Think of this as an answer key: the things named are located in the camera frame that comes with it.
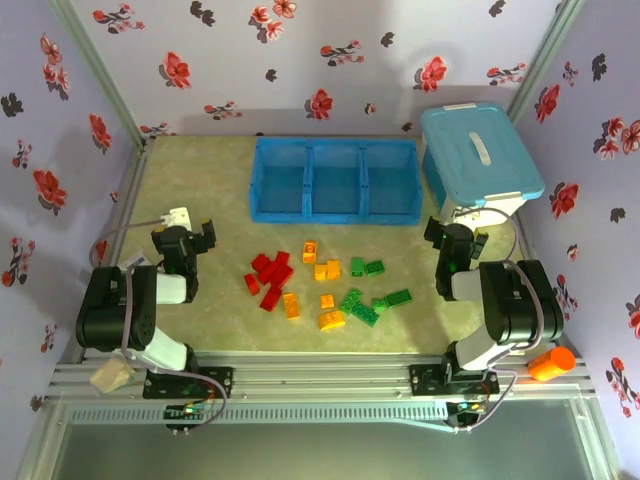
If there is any orange curved lego brick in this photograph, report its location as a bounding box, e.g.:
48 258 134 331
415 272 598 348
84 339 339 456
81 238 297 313
318 309 346 332

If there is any white storage box blue lid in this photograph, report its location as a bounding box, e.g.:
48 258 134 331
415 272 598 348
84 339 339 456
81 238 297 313
418 101 546 226

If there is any blue three-compartment plastic bin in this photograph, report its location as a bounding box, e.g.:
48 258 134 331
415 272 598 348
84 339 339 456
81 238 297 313
248 137 424 227

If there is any beige crumpled wad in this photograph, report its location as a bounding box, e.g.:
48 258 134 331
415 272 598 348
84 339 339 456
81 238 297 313
89 357 137 395

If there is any orange plastic cylinder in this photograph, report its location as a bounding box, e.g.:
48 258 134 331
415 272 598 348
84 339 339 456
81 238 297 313
528 346 577 383

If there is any right controller circuit board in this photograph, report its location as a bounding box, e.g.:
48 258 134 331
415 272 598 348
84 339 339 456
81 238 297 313
447 399 489 432

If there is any controller circuit board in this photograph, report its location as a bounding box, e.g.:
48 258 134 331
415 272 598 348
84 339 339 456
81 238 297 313
164 403 211 434
447 399 489 432

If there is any left controller circuit board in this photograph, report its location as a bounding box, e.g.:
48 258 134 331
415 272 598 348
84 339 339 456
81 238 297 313
164 403 211 434

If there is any grey metal base panel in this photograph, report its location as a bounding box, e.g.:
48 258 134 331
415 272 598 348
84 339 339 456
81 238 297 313
49 422 609 480

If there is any grey left arm cable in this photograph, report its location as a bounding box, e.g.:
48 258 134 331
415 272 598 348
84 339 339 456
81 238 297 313
88 214 226 431

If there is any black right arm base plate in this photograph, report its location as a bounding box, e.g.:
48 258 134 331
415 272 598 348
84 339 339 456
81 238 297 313
408 363 500 399

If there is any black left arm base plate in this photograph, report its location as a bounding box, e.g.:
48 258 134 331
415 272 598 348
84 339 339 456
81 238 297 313
143 366 235 400

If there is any aluminium frame post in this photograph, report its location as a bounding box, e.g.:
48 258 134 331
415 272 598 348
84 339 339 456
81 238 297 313
507 0 586 126
47 0 151 146

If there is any aluminium frame rail long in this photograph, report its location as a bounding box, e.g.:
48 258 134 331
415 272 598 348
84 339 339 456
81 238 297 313
44 351 599 404

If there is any grey slotted cable duct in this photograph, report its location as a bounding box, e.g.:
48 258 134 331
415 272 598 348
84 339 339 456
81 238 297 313
67 404 449 427

